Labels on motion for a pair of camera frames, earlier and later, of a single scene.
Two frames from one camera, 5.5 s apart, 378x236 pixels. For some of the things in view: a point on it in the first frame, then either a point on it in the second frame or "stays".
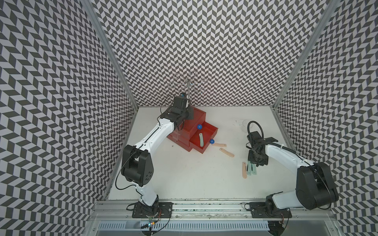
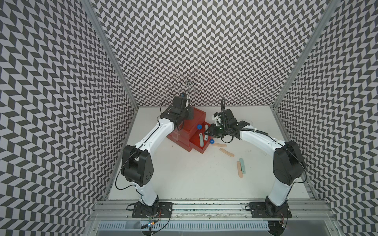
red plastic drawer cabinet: x=196 y=133 stays
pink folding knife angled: x=226 y=152 stays
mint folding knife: x=249 y=168 to x=242 y=165
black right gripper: x=265 y=161 to x=212 y=132
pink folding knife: x=219 y=144 stays
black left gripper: x=188 y=109 stays
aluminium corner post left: x=96 y=19 stays
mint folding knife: x=254 y=169 to x=206 y=136
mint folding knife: x=201 y=139 stays
